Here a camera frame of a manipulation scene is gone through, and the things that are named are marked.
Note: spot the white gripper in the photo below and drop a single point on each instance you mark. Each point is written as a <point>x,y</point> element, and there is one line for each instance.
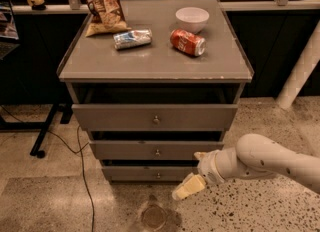
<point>208,168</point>

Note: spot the grey bottom drawer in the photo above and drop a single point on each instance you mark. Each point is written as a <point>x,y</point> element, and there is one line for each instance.
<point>146,173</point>

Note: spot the grey drawer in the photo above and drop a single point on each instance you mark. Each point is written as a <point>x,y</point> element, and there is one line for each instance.
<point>150,150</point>
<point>146,173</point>
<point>155,117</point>

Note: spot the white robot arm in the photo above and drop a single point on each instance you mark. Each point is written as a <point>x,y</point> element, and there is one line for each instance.
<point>253,157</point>

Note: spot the grey drawer cabinet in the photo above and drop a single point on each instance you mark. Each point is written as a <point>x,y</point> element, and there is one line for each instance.
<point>96,73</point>

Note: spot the grey middle drawer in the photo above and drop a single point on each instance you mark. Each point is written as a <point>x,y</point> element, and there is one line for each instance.
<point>150,150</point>

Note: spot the grey top drawer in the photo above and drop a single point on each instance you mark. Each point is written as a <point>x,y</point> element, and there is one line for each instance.
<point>155,117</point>

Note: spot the round floor drain cover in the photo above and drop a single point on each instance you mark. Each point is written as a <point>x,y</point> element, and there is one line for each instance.
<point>153,217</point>

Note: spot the red cola can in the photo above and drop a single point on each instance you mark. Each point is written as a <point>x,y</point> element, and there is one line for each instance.
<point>187,42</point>

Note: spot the silver blue soda can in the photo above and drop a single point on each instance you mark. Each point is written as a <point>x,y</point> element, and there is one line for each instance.
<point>132,38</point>

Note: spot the white bowl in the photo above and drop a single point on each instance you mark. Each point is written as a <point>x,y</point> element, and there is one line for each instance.
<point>192,19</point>

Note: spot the sea salt chips bag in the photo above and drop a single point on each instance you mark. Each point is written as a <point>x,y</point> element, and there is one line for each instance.
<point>107,17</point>

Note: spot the small yellow figurine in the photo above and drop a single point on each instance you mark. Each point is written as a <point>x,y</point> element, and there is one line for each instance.
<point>37,4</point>

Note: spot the black desk leg frame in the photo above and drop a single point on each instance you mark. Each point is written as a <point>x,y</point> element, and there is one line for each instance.
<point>41,127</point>

